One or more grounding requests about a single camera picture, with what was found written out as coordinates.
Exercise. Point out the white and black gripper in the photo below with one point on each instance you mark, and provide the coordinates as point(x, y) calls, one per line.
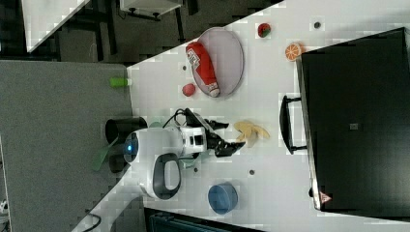
point(197, 136)

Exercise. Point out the yellow plush peeled banana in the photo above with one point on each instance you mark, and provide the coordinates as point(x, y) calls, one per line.
point(250, 133)

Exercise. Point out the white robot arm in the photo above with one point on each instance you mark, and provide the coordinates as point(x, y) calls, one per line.
point(154, 153)

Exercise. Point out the blue cup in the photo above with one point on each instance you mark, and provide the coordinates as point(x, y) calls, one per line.
point(223, 198)

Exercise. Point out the green oval colander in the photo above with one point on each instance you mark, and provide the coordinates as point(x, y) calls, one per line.
point(156, 125)

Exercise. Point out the red plush ketchup bottle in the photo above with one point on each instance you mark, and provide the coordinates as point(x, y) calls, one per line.
point(201, 62)

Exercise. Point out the grey round plate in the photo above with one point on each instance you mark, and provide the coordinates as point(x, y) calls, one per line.
point(227, 57)

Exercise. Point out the large black pan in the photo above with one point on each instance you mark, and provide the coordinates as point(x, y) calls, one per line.
point(117, 130)

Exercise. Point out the orange slice toy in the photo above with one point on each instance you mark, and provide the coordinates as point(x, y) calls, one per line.
point(293, 51)

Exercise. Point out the small red strawberry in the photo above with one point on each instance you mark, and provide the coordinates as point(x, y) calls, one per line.
point(263, 30)

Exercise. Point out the green marker pen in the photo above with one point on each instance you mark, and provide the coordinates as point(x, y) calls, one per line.
point(117, 82)

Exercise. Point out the green slotted spatula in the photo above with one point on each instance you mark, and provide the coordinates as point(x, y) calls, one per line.
point(102, 154)

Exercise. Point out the silver toaster oven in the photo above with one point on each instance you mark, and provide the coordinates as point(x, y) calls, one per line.
point(355, 107)

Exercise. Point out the white side table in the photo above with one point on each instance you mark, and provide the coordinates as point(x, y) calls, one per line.
point(41, 18)

